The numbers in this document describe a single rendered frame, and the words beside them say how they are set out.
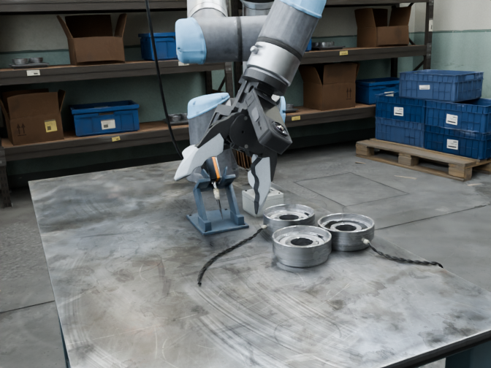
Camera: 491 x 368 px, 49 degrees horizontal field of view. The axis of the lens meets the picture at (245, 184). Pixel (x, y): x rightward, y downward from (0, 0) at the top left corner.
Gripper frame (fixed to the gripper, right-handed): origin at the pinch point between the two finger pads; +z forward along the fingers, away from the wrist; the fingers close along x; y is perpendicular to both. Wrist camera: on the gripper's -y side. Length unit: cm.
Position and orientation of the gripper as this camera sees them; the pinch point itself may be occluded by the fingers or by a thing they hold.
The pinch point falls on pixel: (219, 200)
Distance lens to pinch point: 80.8
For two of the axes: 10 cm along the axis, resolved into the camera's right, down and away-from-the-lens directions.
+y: -4.5, -2.0, 8.7
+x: -8.0, -3.5, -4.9
